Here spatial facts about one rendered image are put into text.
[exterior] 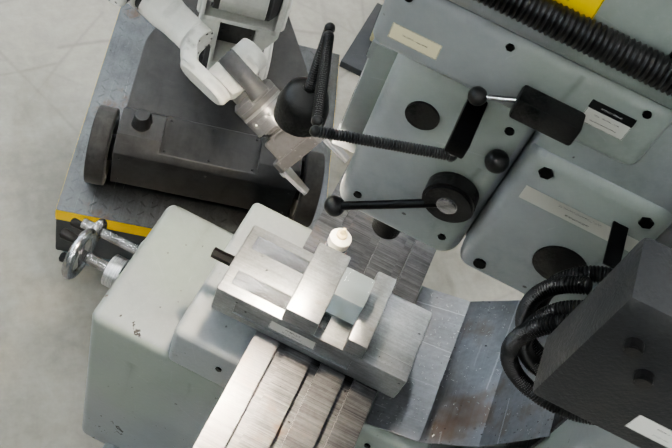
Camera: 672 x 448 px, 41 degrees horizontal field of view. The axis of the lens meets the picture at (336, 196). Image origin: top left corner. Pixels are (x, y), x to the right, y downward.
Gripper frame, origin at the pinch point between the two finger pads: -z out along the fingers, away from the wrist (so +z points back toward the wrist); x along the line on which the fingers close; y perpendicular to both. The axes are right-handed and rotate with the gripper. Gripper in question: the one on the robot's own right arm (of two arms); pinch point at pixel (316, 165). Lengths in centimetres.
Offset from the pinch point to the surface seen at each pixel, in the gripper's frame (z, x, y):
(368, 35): -3, -26, 184
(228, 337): -10.7, -25.7, -22.3
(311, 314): -13.7, -5.3, -30.7
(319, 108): 14, 30, -59
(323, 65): 17, 32, -53
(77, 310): 3, -104, 47
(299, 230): -8.6, -13.5, 3.0
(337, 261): -12.1, -0.6, -20.1
